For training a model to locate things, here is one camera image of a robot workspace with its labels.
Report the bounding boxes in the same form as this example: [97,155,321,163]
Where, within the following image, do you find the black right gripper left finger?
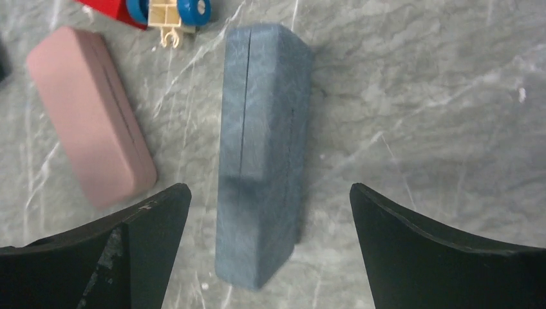
[1,183,191,308]

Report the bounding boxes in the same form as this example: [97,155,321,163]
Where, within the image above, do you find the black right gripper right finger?
[350,183,545,308]

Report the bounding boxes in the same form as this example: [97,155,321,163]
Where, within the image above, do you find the pink glasses case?
[26,26,157,208]

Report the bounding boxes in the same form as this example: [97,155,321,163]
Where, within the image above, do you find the grey-blue glasses case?
[215,23,313,290]

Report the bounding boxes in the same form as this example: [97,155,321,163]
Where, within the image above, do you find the red toy block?
[76,0,147,30]

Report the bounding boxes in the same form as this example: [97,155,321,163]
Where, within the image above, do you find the cream toy cart blue wheels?
[126,0,212,48]

